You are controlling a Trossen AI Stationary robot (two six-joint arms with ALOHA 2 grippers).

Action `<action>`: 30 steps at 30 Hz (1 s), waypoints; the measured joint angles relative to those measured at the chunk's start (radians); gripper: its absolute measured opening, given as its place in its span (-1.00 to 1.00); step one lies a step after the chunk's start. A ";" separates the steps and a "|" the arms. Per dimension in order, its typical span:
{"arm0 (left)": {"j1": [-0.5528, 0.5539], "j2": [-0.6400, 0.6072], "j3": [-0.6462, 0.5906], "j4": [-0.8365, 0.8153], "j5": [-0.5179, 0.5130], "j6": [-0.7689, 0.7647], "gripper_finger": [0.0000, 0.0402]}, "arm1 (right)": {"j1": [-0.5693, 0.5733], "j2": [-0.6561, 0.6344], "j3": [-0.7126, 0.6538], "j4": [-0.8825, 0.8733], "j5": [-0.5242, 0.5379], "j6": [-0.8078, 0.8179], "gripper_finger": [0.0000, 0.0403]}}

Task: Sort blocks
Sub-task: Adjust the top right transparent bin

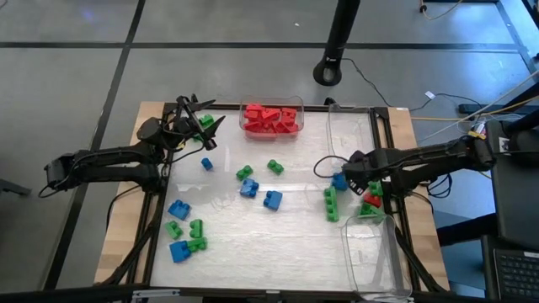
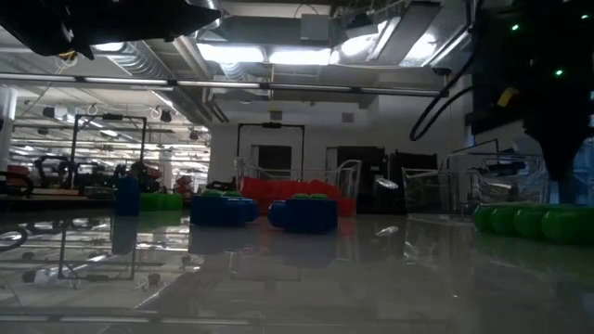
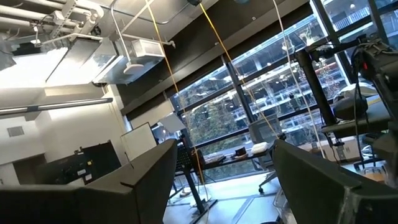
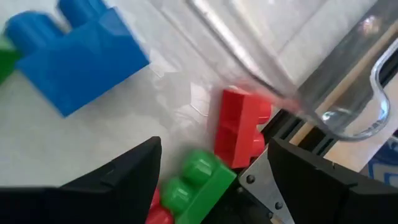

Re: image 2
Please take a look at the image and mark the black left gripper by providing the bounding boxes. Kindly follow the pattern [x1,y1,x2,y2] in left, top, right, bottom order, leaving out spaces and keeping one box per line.
[0,0,222,59]

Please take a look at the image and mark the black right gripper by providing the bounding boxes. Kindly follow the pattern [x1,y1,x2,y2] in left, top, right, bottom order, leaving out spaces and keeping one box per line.
[466,78,594,205]

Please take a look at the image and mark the clear plastic bin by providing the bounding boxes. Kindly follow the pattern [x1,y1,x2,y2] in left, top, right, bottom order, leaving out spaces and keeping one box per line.
[231,156,364,218]
[401,152,554,217]

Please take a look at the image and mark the long green toy block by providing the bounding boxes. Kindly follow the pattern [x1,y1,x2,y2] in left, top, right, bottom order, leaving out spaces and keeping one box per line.
[473,202,594,246]
[140,192,185,212]

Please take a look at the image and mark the blue-lit window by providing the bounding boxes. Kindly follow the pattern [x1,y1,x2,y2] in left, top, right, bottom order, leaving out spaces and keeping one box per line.
[573,138,594,205]

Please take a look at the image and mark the bright fluorescent light panel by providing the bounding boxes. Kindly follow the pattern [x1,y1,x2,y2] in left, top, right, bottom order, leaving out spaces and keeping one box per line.
[197,43,265,64]
[267,45,333,66]

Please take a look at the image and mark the long grey metal pipe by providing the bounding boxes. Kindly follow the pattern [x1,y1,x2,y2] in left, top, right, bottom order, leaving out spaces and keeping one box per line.
[0,71,450,98]

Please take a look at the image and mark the black cabinet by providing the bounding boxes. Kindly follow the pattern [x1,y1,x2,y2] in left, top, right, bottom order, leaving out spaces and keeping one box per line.
[388,150,440,214]
[326,145,387,205]

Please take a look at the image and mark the grey metal box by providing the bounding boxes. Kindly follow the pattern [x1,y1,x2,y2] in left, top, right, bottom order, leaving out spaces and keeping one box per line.
[299,12,331,42]

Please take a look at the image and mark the red machine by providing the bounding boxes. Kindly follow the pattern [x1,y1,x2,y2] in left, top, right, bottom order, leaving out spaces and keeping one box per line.
[174,174,194,196]

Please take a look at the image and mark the small blue toy block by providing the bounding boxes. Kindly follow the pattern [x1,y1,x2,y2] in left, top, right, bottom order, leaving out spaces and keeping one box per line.
[114,174,143,217]

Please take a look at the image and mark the white oval reflector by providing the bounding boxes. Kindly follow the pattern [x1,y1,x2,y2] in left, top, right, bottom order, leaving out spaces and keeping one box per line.
[374,175,399,191]

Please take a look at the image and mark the dark workbench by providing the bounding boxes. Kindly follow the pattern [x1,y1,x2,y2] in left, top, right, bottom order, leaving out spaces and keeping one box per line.
[0,192,117,213]

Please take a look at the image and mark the round metal air duct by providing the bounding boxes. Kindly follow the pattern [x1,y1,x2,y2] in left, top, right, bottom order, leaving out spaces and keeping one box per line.
[192,0,223,30]

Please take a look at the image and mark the black station frame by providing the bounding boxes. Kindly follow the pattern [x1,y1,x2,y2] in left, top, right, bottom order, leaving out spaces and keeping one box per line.
[69,113,149,186]
[236,121,306,171]

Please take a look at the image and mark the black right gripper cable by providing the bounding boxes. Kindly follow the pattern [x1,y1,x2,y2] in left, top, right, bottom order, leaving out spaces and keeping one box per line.
[407,50,477,143]

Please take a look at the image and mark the dark wall screen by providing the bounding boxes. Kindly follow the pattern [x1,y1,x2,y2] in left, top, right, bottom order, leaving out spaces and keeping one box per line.
[257,144,293,171]

